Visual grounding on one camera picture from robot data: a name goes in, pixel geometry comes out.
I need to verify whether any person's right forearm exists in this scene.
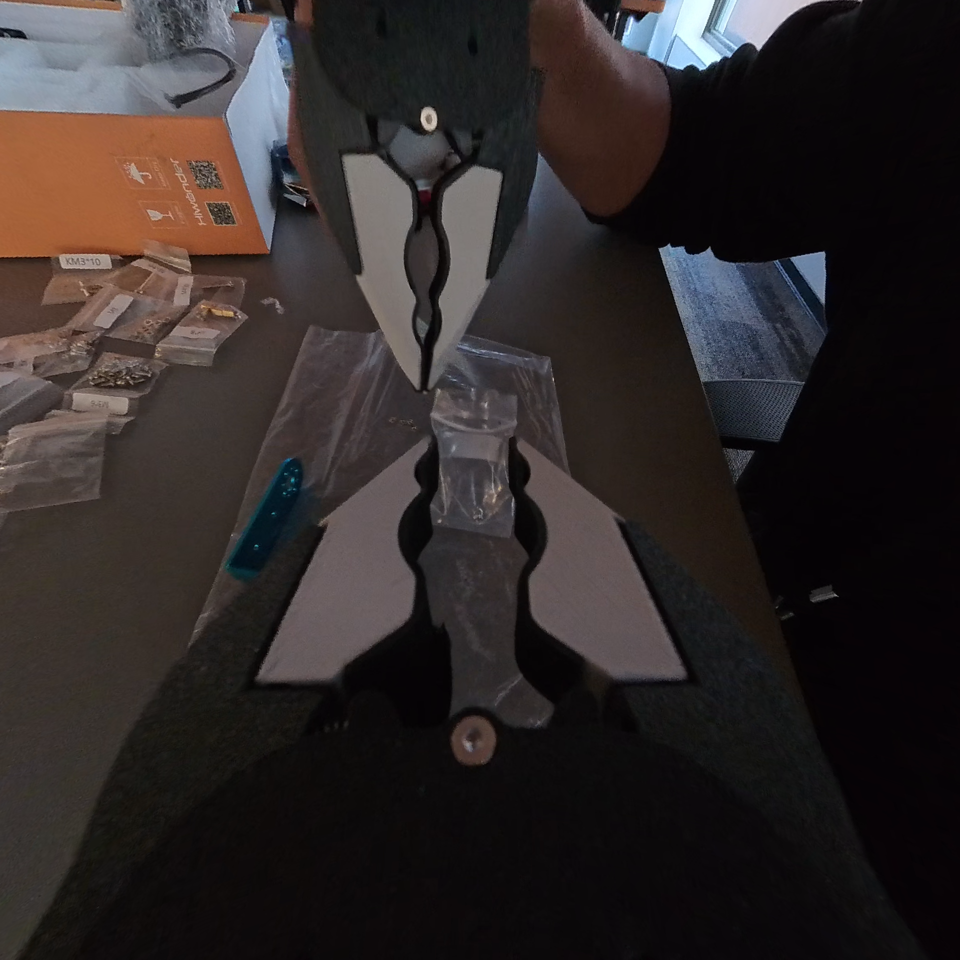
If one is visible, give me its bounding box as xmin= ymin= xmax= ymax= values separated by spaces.
xmin=525 ymin=0 xmax=759 ymax=249

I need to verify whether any bag of blue parts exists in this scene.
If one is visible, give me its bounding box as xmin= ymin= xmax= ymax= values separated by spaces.
xmin=270 ymin=138 xmax=312 ymax=207

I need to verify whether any black cable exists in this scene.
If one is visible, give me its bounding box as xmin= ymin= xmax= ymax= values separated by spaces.
xmin=166 ymin=45 xmax=239 ymax=110

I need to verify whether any orange cardboard box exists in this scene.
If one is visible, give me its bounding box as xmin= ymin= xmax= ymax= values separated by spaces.
xmin=0 ymin=11 xmax=294 ymax=258

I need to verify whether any teal metal U bracket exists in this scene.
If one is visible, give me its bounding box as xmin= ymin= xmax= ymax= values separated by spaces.
xmin=223 ymin=456 xmax=305 ymax=582

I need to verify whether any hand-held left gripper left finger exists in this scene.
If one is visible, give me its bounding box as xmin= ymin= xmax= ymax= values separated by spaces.
xmin=255 ymin=437 xmax=455 ymax=727

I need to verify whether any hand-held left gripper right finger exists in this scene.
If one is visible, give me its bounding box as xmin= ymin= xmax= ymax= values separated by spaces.
xmin=512 ymin=438 xmax=690 ymax=727

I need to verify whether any bubble wrap bundle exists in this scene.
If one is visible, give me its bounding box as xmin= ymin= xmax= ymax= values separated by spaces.
xmin=123 ymin=0 xmax=230 ymax=61

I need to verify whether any small clear zip bag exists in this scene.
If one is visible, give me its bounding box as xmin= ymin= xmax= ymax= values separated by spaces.
xmin=429 ymin=390 xmax=519 ymax=537

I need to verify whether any grey mesh chair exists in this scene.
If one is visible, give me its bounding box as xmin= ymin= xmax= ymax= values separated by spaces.
xmin=703 ymin=377 xmax=805 ymax=445

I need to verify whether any dark grey desk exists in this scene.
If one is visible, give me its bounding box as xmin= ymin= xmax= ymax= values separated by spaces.
xmin=0 ymin=180 xmax=811 ymax=960

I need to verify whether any white foam box insert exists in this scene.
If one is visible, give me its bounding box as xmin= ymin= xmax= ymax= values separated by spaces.
xmin=0 ymin=15 xmax=260 ymax=114

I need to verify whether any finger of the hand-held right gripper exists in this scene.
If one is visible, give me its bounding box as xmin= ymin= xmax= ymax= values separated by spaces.
xmin=341 ymin=150 xmax=430 ymax=393
xmin=423 ymin=163 xmax=506 ymax=393

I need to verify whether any large clear plastic bag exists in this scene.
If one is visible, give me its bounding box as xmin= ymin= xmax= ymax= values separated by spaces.
xmin=191 ymin=324 xmax=569 ymax=730

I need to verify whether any pile of small hardware bags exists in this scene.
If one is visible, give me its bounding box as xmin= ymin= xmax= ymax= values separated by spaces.
xmin=0 ymin=240 xmax=249 ymax=519

